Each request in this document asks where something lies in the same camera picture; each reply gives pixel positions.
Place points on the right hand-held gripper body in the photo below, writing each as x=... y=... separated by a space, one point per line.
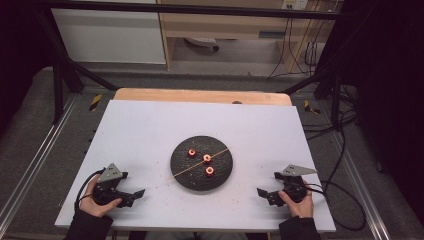
x=295 y=186

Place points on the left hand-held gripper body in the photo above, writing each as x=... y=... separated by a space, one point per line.
x=107 y=173

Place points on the black round plate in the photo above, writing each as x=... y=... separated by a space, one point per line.
x=186 y=173

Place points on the thin bamboo skewer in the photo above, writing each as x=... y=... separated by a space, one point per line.
x=186 y=170

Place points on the person's right hand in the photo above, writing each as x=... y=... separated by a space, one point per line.
x=301 y=209

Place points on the person's left hand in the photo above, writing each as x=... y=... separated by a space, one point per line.
x=95 y=209

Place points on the white board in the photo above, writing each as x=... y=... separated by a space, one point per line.
x=143 y=133

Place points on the yellow black striped tape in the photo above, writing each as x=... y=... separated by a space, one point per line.
x=95 y=102
x=310 y=108

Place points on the wooden table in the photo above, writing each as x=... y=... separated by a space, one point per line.
x=186 y=96

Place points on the white cabinet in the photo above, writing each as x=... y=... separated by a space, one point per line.
x=110 y=36

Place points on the white chair base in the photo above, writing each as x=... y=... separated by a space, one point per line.
x=201 y=41

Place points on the light wooden desk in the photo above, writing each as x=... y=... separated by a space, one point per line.
x=213 y=25

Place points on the aluminium rail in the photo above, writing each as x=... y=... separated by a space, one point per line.
x=361 y=186
x=36 y=156

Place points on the white wall socket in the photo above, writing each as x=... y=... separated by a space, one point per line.
x=295 y=4

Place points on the black metal frame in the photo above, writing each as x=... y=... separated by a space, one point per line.
x=200 y=9

